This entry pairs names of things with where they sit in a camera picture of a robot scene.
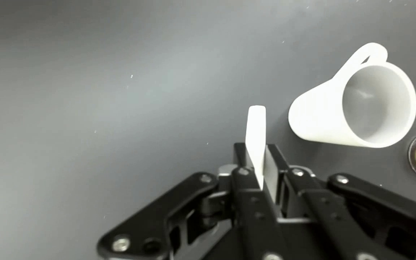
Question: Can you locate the white plastic spoon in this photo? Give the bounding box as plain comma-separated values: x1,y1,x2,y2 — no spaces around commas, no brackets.
246,105,266,187

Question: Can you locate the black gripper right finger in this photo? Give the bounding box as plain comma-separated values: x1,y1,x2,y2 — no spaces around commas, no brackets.
268,144,416,260

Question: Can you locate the white mug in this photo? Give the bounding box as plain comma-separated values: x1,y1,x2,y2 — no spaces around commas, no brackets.
288,42,416,148

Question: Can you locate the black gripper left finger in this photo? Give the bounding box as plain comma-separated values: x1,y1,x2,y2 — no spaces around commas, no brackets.
97,143,286,260

